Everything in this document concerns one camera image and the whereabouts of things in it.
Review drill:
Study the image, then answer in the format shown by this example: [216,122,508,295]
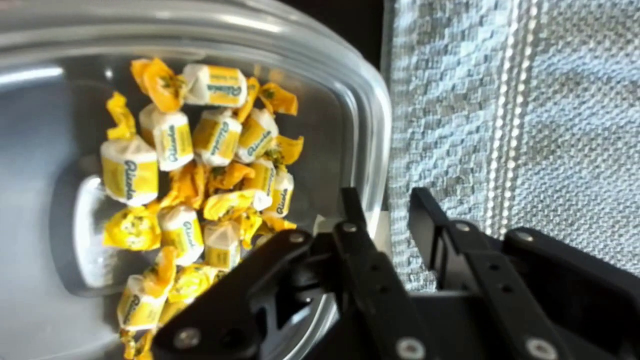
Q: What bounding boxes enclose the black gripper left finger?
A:
[156,187,437,360]

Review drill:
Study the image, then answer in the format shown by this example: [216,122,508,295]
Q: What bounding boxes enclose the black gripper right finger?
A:
[408,187,640,360]

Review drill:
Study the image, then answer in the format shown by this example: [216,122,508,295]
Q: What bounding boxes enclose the yellow Ricola candy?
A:
[136,102,196,175]
[202,188,268,222]
[202,218,245,272]
[158,204,207,269]
[181,62,250,110]
[101,204,165,254]
[99,90,162,208]
[190,108,245,169]
[166,262,227,309]
[268,167,297,218]
[237,80,300,167]
[116,247,179,334]
[128,57,188,114]

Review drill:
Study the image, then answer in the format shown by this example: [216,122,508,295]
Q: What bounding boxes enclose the clear plastic candy bowl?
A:
[0,0,397,360]

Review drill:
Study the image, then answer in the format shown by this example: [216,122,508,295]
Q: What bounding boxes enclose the light blue folded towel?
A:
[383,0,640,297]

